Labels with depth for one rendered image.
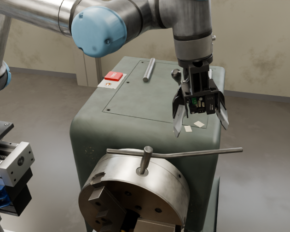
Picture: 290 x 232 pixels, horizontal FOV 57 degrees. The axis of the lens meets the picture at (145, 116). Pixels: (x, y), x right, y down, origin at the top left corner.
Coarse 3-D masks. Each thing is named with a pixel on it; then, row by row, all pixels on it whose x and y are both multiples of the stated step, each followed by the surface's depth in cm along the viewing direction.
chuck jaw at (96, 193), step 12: (96, 180) 72; (96, 192) 70; (108, 192) 71; (96, 204) 70; (108, 204) 69; (120, 204) 73; (96, 216) 69; (108, 216) 68; (120, 216) 71; (108, 228) 68; (120, 228) 70
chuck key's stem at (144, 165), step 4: (144, 148) 65; (148, 148) 65; (144, 152) 65; (148, 152) 64; (144, 156) 66; (148, 156) 65; (144, 160) 66; (148, 160) 66; (140, 164) 68; (144, 164) 67; (148, 164) 68; (140, 168) 69; (144, 168) 68; (140, 172) 70; (144, 172) 70
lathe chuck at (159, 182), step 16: (112, 160) 75; (128, 160) 73; (96, 176) 74; (112, 176) 69; (128, 176) 68; (160, 176) 71; (80, 192) 76; (112, 192) 71; (128, 192) 70; (144, 192) 68; (160, 192) 67; (176, 192) 72; (80, 208) 80; (128, 208) 73; (144, 208) 71; (160, 208) 69; (176, 208) 69; (96, 224) 82; (176, 224) 71
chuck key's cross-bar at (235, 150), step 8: (112, 152) 64; (120, 152) 65; (128, 152) 65; (136, 152) 65; (184, 152) 67; (192, 152) 67; (200, 152) 67; (208, 152) 66; (216, 152) 66; (224, 152) 66; (232, 152) 67
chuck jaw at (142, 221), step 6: (138, 222) 73; (144, 222) 73; (150, 222) 73; (156, 222) 72; (162, 222) 72; (138, 228) 71; (144, 228) 71; (150, 228) 71; (156, 228) 71; (162, 228) 71; (168, 228) 71; (174, 228) 71; (180, 228) 72
